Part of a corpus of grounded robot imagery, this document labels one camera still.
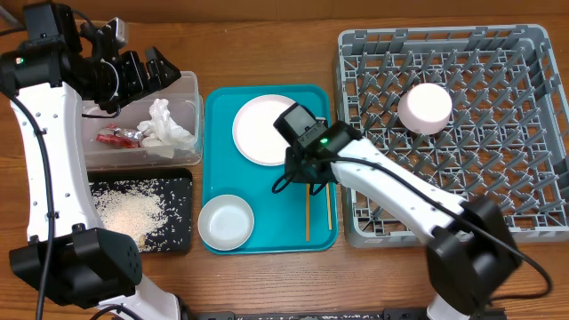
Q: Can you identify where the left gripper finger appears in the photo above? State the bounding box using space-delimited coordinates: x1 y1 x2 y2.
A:
146 60 162 92
145 47 181 90

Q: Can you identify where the wooden chopstick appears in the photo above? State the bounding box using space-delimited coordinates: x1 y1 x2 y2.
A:
325 184 333 231
305 184 310 242

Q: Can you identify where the white napkin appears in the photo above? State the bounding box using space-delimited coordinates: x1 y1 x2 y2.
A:
137 99 200 162

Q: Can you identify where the large pink plate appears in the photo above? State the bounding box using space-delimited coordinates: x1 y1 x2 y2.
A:
232 94 295 166

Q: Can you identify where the red foil snack wrapper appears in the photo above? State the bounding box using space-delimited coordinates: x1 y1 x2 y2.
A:
96 123 143 148

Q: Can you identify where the grey metal bowl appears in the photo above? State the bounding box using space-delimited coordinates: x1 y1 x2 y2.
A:
197 195 254 252

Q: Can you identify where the small pink saucer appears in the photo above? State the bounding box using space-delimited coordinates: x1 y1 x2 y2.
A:
397 83 453 135

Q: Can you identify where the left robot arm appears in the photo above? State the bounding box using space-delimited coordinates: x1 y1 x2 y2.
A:
1 2 192 319

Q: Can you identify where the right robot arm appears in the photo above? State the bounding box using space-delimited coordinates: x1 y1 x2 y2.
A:
272 103 521 319

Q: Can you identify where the grey dishwasher rack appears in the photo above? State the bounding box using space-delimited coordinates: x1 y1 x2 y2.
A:
335 24 568 243

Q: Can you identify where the clear plastic storage bin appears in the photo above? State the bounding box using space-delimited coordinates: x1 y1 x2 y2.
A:
82 71 204 171

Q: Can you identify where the teal serving tray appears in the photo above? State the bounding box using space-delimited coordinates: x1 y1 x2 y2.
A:
202 84 339 255

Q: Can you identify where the black plastic tray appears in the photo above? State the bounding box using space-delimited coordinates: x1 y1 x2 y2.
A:
86 167 195 253

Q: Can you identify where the spilled rice and food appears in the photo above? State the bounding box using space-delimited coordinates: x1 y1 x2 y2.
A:
91 177 192 250

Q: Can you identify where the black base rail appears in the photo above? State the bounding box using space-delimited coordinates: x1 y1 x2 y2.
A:
196 308 428 320

